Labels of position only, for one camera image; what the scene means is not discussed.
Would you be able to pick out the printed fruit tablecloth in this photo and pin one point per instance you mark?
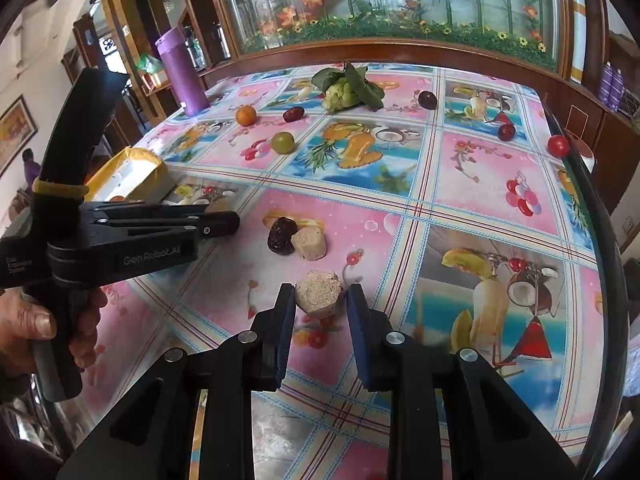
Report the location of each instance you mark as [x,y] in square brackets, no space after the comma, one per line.
[450,200]

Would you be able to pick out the small dark plum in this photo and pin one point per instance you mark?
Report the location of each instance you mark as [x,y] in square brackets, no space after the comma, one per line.
[427,99]

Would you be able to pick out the small dark red fruit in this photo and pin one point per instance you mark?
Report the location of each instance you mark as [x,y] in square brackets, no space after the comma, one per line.
[506,131]

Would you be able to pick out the dark wrinkled date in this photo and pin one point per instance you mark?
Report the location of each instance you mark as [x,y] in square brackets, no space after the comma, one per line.
[280,241]

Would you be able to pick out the green plastic bag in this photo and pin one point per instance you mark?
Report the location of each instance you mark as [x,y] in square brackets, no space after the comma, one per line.
[150,62]

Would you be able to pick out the person's left hand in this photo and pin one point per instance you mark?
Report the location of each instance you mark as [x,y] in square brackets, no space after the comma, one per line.
[25,320]

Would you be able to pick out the red cherry tomato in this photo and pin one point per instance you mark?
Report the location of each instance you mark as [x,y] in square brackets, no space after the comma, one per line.
[558,146]

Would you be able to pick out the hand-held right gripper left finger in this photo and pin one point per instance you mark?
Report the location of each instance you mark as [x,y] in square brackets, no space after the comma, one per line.
[284,330]

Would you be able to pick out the green leafy vegetable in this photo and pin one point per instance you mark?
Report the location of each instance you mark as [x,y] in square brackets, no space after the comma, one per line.
[350,87]

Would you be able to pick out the framed wall picture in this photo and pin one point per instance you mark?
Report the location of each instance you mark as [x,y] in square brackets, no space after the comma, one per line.
[15,132]

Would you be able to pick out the small beige chunk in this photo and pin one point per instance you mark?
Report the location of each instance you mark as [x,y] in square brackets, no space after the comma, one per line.
[309,243]
[318,294]

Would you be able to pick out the low wooden sideboard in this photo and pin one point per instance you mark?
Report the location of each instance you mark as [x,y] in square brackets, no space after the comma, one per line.
[595,125]

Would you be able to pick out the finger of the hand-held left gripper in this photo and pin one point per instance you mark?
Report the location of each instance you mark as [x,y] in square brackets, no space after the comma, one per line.
[215,225]
[150,208]

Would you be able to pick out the small orange tangerine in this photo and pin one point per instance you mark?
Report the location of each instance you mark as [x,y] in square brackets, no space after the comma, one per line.
[245,115]

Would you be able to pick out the yellow and white box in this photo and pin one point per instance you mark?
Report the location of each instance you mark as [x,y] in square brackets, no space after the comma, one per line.
[127,180]

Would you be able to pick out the wooden shelf unit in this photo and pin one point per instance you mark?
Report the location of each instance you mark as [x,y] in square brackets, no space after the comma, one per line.
[130,25]

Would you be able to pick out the purple thermos bottle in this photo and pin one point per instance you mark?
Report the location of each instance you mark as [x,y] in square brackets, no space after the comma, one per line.
[182,72]

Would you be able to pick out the small green round fruit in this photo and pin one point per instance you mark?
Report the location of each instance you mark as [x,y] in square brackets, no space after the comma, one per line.
[282,141]

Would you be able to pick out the wooden cabinet with painted glass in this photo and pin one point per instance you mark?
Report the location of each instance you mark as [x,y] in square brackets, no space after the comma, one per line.
[400,0]

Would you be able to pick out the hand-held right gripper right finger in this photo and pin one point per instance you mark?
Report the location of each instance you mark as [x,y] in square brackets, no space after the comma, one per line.
[357,330]

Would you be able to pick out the red date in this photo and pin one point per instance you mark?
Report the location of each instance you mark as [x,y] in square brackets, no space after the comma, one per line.
[291,115]

